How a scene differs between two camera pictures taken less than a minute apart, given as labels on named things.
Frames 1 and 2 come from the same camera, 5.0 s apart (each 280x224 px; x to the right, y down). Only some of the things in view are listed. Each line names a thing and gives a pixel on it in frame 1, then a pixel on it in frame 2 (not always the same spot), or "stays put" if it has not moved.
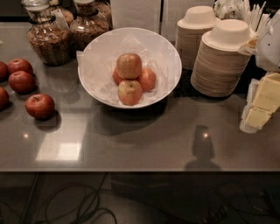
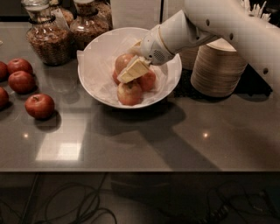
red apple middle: [23, 82] stays put
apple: [147, 79] stays put
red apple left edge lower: [4, 99] stays put
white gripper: [269, 49] to [153, 46]
